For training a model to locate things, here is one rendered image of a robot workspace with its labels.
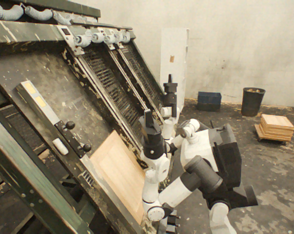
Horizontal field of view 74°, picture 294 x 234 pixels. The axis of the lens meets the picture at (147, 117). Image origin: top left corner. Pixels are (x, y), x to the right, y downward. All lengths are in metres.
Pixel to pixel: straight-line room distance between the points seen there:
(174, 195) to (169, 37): 4.30
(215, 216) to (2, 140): 1.13
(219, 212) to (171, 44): 4.14
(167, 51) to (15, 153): 4.45
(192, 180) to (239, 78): 5.61
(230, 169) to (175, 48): 4.07
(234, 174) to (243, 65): 5.37
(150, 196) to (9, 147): 0.58
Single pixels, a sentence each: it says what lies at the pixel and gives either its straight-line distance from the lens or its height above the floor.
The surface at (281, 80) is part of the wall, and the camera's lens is 6.60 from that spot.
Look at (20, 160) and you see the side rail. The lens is 0.82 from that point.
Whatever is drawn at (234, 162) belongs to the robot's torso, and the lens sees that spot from 1.08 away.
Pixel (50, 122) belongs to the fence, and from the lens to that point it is 0.97.
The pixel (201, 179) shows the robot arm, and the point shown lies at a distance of 0.92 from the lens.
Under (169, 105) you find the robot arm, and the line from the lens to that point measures 1.32.
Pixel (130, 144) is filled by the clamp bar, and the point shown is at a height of 1.20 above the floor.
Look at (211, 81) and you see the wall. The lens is 6.36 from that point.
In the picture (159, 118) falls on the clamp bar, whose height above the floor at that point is 1.08.
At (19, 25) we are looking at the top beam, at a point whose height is 1.93.
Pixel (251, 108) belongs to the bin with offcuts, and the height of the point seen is 0.21.
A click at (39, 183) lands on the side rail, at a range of 0.83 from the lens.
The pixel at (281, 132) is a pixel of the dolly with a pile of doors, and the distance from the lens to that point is 4.27.
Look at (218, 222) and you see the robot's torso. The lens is 1.37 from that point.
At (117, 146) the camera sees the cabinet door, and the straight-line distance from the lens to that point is 1.28.
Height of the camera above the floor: 1.88
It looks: 23 degrees down
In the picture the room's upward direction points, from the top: straight up
